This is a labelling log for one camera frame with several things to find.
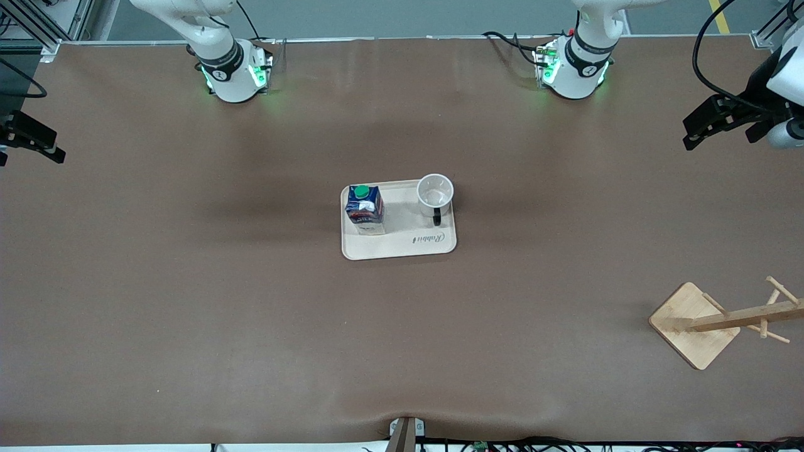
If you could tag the blue Pascual milk carton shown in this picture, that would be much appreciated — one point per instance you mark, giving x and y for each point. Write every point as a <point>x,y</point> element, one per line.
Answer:
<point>364,212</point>

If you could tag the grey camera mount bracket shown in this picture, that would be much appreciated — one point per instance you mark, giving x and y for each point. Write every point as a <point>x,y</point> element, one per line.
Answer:
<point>406,433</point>

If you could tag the beige plastic tray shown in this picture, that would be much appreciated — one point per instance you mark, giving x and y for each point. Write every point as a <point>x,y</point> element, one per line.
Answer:
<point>411,243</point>

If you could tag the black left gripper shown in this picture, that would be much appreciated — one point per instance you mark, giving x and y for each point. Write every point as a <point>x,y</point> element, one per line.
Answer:
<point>755,99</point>

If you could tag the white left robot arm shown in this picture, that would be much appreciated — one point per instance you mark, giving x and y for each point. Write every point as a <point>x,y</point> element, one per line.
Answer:
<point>581,69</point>

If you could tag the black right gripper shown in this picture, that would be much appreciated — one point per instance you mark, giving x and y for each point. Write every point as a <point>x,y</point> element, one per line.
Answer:
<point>9,130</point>

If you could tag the aluminium frame profile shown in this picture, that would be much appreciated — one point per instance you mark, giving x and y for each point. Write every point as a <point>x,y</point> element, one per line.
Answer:
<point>776,28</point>
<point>38,28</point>

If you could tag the wooden cup rack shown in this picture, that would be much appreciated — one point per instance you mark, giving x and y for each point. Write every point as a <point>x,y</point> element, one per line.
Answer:
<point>689,326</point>

